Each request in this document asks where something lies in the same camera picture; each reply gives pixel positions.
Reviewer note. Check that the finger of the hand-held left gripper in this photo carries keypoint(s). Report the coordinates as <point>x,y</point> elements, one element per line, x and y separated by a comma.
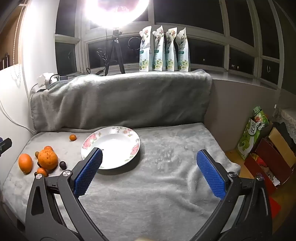
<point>5,144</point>

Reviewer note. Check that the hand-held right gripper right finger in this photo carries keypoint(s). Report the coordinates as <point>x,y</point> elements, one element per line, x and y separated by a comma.
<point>211,176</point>

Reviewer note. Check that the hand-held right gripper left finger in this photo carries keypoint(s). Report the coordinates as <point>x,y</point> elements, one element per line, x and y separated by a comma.
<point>89,171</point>

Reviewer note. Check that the dark plum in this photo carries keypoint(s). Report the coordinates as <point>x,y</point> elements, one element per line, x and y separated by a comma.
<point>63,165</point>

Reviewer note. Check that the smooth large orange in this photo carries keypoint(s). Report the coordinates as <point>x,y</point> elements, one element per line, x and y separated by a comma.
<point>25,163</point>

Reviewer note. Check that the floral white plate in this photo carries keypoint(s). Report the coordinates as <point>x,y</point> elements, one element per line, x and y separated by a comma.
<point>115,148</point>

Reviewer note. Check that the bumpy large orange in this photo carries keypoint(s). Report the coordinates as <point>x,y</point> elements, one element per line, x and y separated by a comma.
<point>47,159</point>

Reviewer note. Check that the small kumquat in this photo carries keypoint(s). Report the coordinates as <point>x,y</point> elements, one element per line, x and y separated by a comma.
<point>36,154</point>

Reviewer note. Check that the small tangerine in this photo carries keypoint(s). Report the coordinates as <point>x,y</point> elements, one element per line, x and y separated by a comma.
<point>73,137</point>
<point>42,172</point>
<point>48,147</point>

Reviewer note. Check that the grey fleece seat blanket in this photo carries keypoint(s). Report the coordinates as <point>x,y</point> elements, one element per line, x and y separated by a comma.
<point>161,166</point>

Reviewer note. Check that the green tissue box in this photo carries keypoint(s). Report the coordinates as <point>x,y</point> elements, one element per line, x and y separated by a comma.
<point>248,141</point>

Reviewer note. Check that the dark red box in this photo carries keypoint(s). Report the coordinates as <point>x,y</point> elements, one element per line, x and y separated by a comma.
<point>266,160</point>

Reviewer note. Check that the green snack packet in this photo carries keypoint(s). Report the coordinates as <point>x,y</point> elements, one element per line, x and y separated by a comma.
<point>260,118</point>

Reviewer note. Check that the grey blanket over backrest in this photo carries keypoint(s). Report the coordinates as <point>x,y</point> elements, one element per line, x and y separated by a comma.
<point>120,102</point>

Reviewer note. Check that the white power strip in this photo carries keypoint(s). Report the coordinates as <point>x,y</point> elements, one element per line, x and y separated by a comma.
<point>44,78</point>

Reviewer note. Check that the brown cardboard box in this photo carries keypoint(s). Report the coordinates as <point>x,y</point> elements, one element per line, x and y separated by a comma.
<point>282,143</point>

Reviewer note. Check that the white lace cloth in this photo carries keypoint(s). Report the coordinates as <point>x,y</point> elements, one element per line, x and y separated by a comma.
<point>286,115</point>

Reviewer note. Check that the floral white refill pouch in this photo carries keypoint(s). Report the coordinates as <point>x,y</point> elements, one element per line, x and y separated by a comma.
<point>145,51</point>
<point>183,51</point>
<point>171,51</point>
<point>158,51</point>

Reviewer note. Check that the black tripod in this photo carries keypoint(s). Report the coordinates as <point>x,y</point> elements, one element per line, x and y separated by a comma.
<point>115,39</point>

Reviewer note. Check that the white window frame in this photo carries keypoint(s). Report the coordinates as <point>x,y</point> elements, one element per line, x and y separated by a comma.
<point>208,38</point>

